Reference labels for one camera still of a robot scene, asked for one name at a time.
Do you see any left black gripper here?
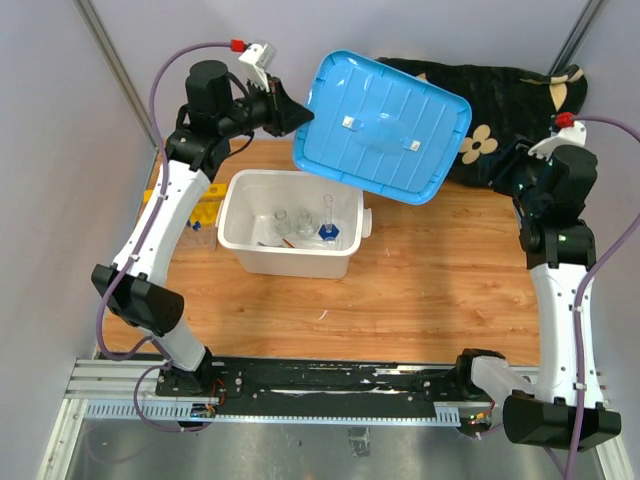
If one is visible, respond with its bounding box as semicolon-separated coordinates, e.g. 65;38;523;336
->
218;72;315;139

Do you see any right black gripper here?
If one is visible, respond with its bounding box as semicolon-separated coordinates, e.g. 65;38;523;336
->
477;134;553;215

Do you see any blue plastic tray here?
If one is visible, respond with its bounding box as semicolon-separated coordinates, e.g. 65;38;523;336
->
292;50;472;205

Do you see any yellow test tube rack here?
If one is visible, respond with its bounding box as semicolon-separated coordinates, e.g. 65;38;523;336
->
138;182;227;232

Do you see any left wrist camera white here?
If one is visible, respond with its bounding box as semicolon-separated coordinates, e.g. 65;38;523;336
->
230;39;276;92

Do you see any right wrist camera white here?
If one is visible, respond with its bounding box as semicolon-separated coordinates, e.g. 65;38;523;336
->
527;113;587;160

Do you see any clear plastic tube rack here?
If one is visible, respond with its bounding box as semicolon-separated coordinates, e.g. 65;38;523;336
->
176;225;217;251

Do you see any white plastic bin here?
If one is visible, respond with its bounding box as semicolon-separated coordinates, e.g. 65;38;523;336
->
217;169;372;279

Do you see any black floral blanket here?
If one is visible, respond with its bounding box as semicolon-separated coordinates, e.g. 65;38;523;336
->
378;57;588;188

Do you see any small glass bottle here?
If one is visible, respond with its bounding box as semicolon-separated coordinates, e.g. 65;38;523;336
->
273;209;292;237

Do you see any glass graduated cylinder blue base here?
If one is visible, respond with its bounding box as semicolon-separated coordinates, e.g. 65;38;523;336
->
318;194;340;245

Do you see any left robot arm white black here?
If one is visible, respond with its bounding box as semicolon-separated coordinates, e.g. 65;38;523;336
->
91;60;314;396

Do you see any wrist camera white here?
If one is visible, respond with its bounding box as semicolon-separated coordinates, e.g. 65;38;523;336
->
230;39;276;92
527;113;587;160

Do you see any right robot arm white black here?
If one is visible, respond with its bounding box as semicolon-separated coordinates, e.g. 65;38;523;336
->
452;138;621;451

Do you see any glass flask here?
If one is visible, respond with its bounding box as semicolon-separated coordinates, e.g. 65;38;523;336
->
296;210;317;239

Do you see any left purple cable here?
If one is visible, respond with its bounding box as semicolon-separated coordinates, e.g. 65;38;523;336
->
94;41;241;434

